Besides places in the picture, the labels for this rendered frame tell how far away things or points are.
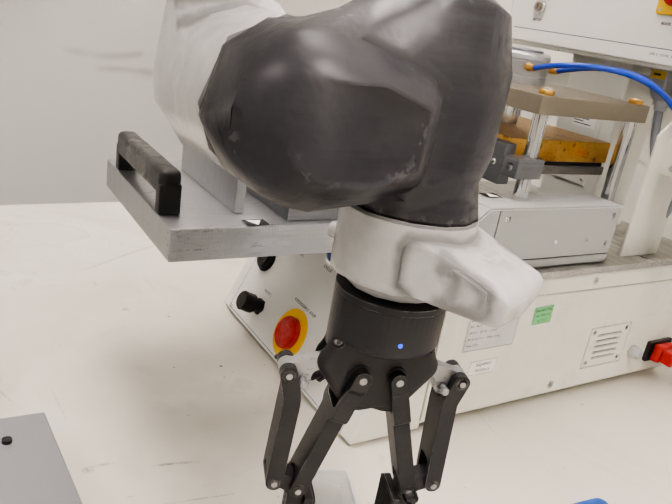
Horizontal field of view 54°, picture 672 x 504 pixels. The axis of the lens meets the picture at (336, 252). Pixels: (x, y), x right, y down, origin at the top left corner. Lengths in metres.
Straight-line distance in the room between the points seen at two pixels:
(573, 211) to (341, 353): 0.40
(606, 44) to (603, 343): 0.38
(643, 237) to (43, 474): 0.71
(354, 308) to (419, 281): 0.05
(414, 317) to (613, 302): 0.50
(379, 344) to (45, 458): 0.30
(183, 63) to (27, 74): 1.74
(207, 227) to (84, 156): 1.65
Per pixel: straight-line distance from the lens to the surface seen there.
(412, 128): 0.34
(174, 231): 0.56
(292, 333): 0.78
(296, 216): 0.62
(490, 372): 0.77
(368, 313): 0.41
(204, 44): 0.39
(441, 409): 0.49
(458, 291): 0.38
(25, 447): 0.61
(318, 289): 0.79
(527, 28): 1.05
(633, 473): 0.81
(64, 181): 2.22
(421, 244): 0.38
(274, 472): 0.49
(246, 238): 0.59
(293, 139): 0.31
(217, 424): 0.71
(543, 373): 0.84
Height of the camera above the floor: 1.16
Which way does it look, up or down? 20 degrees down
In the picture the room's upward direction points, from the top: 10 degrees clockwise
